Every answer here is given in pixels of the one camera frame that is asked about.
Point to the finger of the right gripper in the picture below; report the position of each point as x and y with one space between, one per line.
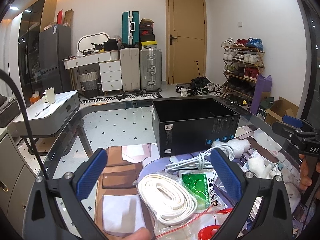
289 131
292 121

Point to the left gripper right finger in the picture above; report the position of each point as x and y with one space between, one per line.
274 217

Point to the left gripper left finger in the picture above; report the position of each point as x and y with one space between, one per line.
43 219

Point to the white plush toy keychain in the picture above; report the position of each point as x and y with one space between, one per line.
262 168

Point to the red white balloon glue bag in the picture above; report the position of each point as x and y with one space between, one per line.
209 231

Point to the green white snack packet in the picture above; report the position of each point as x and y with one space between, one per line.
200 184

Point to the white foam piece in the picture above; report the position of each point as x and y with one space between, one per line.
234 148

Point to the person's right hand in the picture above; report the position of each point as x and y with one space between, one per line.
305 181

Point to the open cardboard box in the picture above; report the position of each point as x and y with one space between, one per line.
280 108

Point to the purple yoga mat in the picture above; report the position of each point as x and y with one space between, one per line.
263 84

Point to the grey cabinet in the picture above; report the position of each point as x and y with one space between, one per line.
16 182

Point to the anime print desk mat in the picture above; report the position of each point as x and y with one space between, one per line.
133 153

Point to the wooden shoe rack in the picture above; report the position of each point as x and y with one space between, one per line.
243 65

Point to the grey white coffee table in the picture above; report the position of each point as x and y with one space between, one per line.
48 120

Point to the black cardboard box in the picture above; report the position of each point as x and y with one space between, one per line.
188 125

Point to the white cup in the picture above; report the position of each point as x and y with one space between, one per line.
50 93

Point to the woven laundry basket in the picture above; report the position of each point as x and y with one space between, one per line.
88 82

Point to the wooden door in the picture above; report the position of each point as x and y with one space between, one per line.
186 40

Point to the silver aluminium suitcase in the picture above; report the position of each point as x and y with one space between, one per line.
150 70

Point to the white dresser desk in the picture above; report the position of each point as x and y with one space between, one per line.
108 64

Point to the beige suitcase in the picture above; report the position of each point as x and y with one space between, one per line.
130 69

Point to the black refrigerator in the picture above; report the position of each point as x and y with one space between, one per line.
54 47

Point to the stack of shoe boxes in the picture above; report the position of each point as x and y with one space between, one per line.
146 35

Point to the oval white mirror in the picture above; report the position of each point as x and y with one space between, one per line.
89 42

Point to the teal suitcase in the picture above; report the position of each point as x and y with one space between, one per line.
130 29

